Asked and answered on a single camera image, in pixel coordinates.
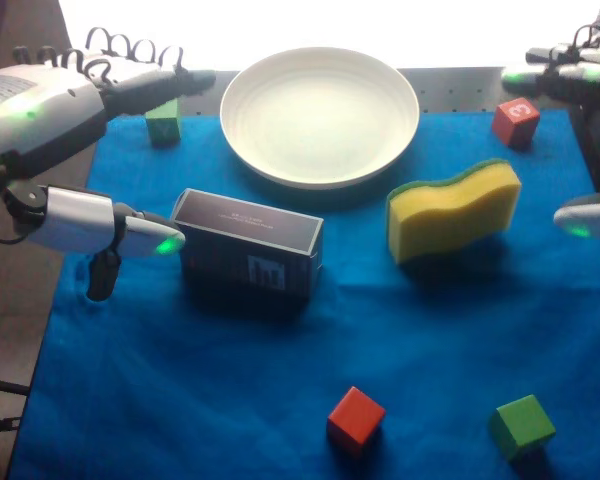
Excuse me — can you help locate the yellow green wavy sponge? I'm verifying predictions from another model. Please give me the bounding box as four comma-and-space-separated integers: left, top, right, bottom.
385, 158, 524, 266

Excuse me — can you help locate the blue table cloth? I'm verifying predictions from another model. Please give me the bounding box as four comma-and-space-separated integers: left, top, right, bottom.
7, 108, 600, 480

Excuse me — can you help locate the red block with number three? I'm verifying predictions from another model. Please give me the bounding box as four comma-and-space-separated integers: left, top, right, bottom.
490, 98, 541, 151

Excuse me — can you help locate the round white plate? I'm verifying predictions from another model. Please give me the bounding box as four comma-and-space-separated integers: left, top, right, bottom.
219, 46, 421, 192

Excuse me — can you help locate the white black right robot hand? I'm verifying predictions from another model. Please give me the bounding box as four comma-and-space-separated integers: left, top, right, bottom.
499, 0, 600, 242

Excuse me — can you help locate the plain green block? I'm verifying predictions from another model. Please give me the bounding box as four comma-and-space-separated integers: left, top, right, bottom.
487, 393, 557, 462

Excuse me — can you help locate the green block with letter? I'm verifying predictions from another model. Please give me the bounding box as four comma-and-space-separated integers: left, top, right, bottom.
145, 96, 183, 148

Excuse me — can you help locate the plain red block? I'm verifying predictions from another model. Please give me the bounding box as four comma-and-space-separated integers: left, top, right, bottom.
326, 385, 387, 447

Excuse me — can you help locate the dark rectangular box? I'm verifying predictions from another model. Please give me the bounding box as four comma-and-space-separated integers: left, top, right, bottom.
169, 188, 325, 307

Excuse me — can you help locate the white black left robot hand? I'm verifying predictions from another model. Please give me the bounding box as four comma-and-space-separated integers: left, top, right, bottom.
0, 27, 216, 302

